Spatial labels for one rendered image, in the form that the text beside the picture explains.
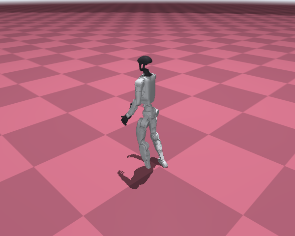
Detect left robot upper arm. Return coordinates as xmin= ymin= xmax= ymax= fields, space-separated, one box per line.
xmin=135 ymin=78 xmax=145 ymax=106

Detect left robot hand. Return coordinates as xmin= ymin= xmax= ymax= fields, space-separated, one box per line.
xmin=121 ymin=115 xmax=132 ymax=125

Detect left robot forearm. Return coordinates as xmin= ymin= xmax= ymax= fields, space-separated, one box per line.
xmin=126 ymin=99 xmax=138 ymax=118

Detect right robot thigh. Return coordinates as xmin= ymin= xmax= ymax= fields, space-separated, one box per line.
xmin=149 ymin=109 xmax=159 ymax=141

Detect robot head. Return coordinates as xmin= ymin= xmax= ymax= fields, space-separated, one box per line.
xmin=137 ymin=56 xmax=152 ymax=77

